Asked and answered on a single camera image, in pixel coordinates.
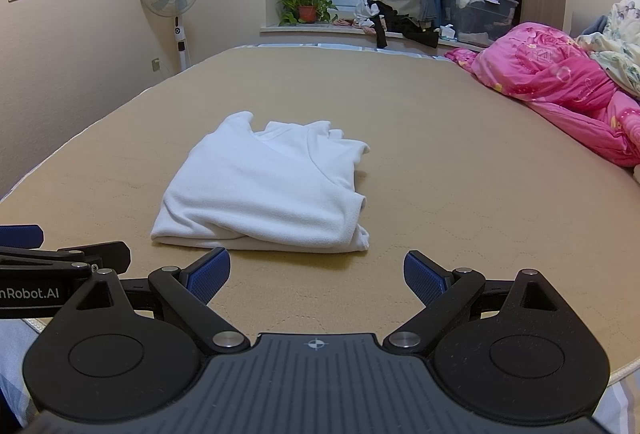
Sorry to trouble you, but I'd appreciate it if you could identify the light blue plaid cloth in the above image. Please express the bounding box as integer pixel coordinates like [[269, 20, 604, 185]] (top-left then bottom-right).
[[0, 318, 51, 434], [594, 366, 640, 434]]

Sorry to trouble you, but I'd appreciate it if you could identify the floral quilt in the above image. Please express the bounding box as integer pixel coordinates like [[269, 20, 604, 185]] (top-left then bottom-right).
[[575, 0, 640, 97]]

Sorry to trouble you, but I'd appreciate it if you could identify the clear plastic storage box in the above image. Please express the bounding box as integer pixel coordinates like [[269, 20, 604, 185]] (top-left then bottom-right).
[[440, 0, 520, 47]]

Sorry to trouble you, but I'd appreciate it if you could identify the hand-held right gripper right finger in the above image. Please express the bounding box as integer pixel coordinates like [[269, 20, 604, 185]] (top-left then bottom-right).
[[381, 250, 582, 356]]

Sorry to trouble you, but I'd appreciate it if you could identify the pink quilt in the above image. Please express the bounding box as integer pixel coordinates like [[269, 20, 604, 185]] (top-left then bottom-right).
[[445, 21, 640, 167]]

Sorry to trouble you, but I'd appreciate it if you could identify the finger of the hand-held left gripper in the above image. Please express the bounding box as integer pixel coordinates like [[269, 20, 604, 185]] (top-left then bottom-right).
[[0, 225, 45, 249], [0, 241, 132, 275]]

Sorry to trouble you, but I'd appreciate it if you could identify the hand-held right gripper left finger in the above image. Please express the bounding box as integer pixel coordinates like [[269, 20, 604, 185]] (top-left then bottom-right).
[[47, 247, 251, 357]]

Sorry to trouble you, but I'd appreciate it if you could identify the potted green plant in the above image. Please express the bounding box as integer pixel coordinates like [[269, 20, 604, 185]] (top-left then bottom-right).
[[276, 0, 338, 27]]

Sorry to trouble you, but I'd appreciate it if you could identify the black hanging garment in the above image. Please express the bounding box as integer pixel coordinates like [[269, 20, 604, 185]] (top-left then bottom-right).
[[372, 11, 441, 49]]

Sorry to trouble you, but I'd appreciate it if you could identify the white shirt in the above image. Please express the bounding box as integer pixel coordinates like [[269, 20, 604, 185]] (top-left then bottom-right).
[[150, 110, 372, 255]]

